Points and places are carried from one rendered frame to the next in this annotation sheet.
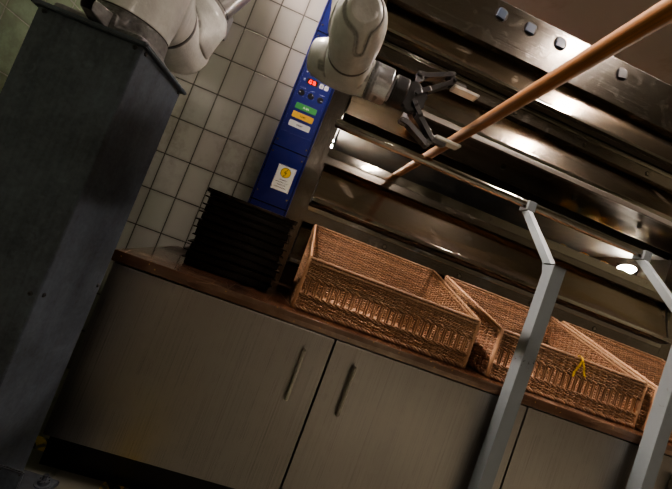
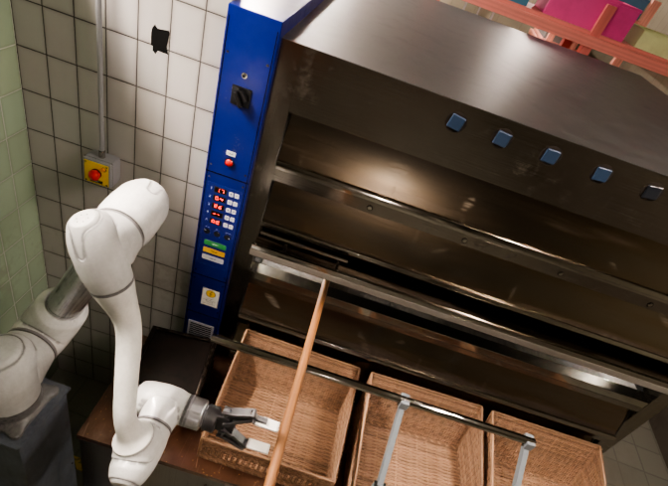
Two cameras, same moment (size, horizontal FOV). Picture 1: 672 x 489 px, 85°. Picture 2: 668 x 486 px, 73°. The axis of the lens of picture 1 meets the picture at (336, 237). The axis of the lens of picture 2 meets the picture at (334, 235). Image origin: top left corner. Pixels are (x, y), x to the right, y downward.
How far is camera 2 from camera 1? 1.76 m
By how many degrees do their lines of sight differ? 40
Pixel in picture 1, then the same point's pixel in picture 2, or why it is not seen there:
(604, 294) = (553, 394)
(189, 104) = not seen: hidden behind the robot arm
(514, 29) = (475, 141)
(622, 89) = (645, 212)
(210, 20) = (66, 335)
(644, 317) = (595, 414)
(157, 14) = (18, 408)
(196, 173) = (139, 285)
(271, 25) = (159, 160)
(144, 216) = not seen: hidden behind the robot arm
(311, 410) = not seen: outside the picture
